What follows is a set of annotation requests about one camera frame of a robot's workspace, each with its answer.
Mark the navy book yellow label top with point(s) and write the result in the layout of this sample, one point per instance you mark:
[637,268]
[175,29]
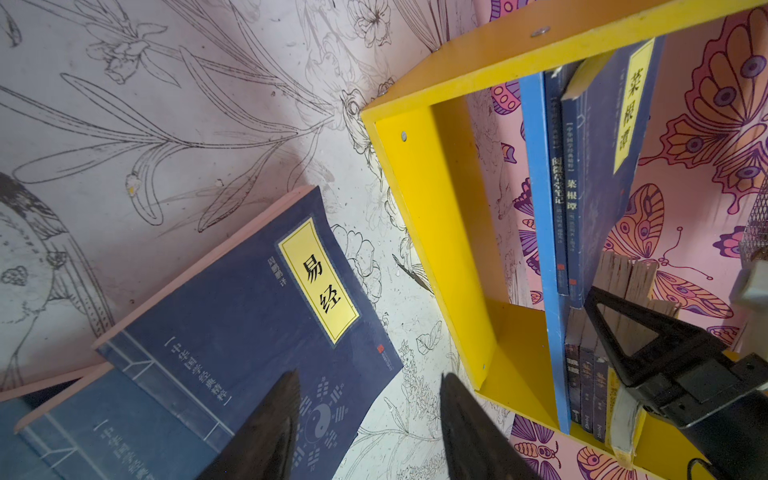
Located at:
[555,84]

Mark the dark portrait book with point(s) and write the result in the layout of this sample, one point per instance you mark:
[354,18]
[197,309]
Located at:
[600,390]
[589,341]

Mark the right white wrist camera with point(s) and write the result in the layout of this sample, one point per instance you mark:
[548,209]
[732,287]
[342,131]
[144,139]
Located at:
[749,299]

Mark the clear wire basket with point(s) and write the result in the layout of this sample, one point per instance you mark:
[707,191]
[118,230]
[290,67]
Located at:
[753,245]

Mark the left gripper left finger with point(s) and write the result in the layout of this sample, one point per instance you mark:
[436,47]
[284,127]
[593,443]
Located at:
[264,445]

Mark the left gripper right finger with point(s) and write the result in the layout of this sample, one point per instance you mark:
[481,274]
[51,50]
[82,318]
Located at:
[474,446]

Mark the yellow cartoon book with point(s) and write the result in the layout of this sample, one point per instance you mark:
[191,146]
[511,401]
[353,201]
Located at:
[625,415]
[637,293]

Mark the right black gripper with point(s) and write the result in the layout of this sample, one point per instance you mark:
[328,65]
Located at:
[680,372]

